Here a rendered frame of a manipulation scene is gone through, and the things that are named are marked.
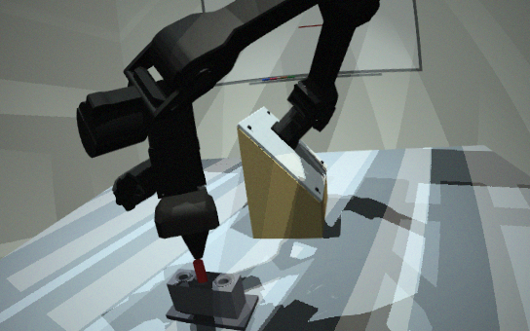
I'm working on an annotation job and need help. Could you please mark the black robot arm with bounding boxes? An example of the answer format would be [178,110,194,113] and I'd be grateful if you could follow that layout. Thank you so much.
[76,0,380,211]

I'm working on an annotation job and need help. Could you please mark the dark red peg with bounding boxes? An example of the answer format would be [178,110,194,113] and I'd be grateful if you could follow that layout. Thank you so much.
[193,259,208,283]

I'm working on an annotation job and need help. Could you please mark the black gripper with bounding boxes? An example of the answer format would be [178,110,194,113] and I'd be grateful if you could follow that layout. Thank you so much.
[148,129,219,259]

